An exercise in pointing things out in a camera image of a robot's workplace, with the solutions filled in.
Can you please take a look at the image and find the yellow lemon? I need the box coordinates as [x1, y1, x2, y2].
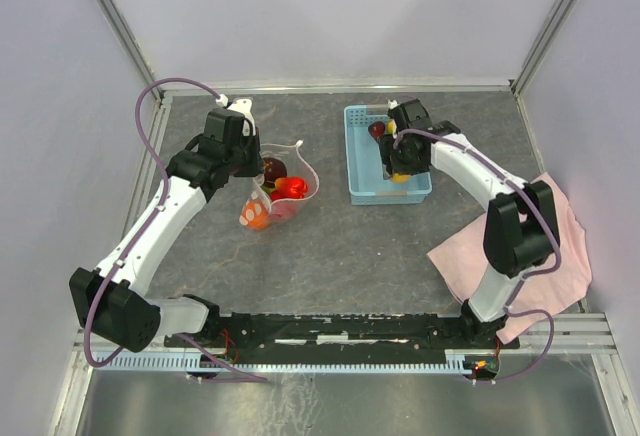
[391, 173, 410, 184]

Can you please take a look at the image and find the dark red apple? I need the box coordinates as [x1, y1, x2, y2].
[263, 157, 288, 187]

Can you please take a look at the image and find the clear polka dot zip bag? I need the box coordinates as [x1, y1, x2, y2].
[239, 140, 319, 231]

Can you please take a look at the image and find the orange tangerine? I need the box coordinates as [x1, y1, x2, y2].
[239, 200, 270, 231]

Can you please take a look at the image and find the green yellow mango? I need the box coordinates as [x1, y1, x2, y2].
[261, 185, 275, 195]

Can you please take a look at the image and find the bright red apple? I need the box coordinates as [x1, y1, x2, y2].
[271, 198, 299, 221]

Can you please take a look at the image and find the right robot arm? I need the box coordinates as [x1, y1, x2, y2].
[377, 99, 562, 347]

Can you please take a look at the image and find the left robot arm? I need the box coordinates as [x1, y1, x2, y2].
[69, 98, 262, 353]

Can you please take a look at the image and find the light blue perforated basket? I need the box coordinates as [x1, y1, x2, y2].
[343, 105, 432, 206]

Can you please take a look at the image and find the pink cloth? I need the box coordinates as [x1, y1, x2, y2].
[427, 173, 592, 315]

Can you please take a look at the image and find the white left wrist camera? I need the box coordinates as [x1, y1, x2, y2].
[215, 94, 257, 136]

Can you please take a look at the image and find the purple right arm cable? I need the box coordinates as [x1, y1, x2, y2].
[392, 128, 561, 385]

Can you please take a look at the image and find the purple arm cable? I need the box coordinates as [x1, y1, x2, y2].
[82, 76, 274, 385]
[392, 128, 561, 385]

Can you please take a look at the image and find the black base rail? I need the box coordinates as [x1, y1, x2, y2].
[190, 313, 506, 366]

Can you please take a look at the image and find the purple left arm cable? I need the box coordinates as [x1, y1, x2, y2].
[82, 76, 274, 385]

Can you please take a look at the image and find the light blue cable duct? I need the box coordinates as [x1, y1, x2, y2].
[94, 348, 501, 373]

